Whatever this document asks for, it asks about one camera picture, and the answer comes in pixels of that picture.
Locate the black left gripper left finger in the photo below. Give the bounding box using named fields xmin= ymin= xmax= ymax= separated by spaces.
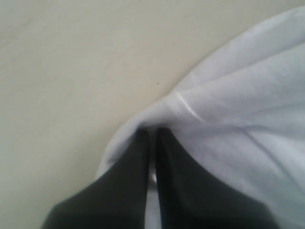
xmin=42 ymin=130 xmax=149 ymax=229

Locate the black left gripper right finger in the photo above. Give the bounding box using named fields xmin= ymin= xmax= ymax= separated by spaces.
xmin=155 ymin=128 xmax=279 ymax=229

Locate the white t-shirt red logo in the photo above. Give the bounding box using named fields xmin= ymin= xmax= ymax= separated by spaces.
xmin=96 ymin=7 xmax=305 ymax=229

